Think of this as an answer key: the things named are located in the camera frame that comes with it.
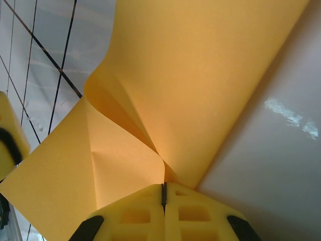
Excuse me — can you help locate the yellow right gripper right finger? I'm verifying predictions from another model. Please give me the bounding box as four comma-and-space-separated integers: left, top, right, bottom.
164, 182, 261, 241

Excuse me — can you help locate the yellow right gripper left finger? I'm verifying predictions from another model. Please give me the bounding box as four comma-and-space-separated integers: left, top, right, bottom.
70, 183, 166, 241

